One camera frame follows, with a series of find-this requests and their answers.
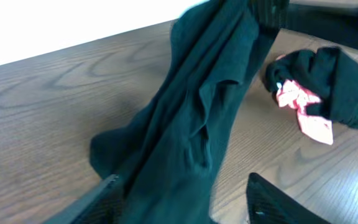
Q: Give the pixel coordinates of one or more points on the black crumpled garment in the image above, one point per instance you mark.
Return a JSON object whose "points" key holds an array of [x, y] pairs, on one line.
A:
{"points": [[329, 73]]}

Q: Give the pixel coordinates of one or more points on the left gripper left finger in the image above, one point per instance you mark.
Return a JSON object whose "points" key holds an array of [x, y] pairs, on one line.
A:
{"points": [[102, 204]]}

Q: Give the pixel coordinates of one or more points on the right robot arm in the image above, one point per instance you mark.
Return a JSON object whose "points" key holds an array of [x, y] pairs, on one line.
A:
{"points": [[335, 22]]}

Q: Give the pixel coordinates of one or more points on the black t-shirt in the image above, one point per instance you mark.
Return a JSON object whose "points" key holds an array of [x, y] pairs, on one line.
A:
{"points": [[169, 155]]}

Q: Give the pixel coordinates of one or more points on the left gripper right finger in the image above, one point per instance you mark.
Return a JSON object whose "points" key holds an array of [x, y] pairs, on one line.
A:
{"points": [[269, 205]]}

